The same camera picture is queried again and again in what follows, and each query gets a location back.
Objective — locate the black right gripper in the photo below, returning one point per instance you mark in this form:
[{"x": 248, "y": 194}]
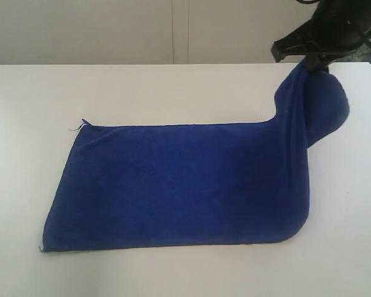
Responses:
[{"x": 338, "y": 29}]

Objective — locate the blue microfiber towel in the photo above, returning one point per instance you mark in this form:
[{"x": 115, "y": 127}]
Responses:
[{"x": 196, "y": 184}]

